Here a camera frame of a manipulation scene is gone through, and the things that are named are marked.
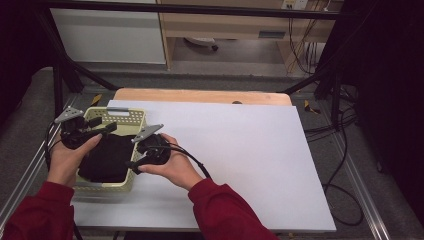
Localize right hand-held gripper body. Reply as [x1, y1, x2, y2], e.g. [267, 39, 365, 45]
[131, 123, 173, 166]

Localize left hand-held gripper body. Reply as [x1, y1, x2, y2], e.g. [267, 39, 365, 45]
[54, 105, 101, 150]

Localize pale yellow perforated plastic basket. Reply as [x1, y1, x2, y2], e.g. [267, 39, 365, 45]
[73, 106, 148, 194]

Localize black cloth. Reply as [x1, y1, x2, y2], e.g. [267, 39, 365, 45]
[78, 133, 136, 184]

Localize person's left hand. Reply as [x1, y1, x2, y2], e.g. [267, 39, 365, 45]
[46, 133, 103, 188]

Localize person's right hand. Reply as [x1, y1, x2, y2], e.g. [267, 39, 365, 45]
[138, 133, 205, 192]

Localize wooden table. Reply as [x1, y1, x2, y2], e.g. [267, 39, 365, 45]
[113, 87, 293, 107]

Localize white table board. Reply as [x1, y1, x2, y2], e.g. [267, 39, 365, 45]
[71, 99, 337, 233]

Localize white cabinet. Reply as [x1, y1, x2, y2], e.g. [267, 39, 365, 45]
[49, 8, 167, 65]

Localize black curtain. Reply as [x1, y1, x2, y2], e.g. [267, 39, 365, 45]
[333, 0, 424, 218]
[0, 0, 64, 124]

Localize office chair base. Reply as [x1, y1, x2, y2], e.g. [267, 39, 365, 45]
[184, 36, 219, 52]

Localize light wooden desk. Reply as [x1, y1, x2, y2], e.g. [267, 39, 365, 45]
[156, 0, 344, 71]

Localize white power strip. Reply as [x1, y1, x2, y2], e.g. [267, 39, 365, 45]
[281, 0, 309, 10]

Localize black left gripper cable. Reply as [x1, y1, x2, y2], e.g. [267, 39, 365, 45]
[43, 121, 64, 171]

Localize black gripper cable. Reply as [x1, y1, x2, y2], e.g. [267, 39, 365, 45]
[43, 121, 64, 171]
[146, 143, 212, 180]

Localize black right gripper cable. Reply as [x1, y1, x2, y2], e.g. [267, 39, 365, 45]
[146, 143, 212, 180]

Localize black metal frame stand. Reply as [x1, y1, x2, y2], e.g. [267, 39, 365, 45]
[33, 0, 354, 131]

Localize hanging cables bundle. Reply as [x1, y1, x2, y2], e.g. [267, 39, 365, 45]
[288, 16, 321, 75]

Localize black floor cables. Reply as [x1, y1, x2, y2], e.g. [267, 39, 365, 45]
[304, 109, 365, 228]

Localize aluminium floor rail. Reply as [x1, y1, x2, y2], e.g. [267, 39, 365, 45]
[328, 133, 392, 240]

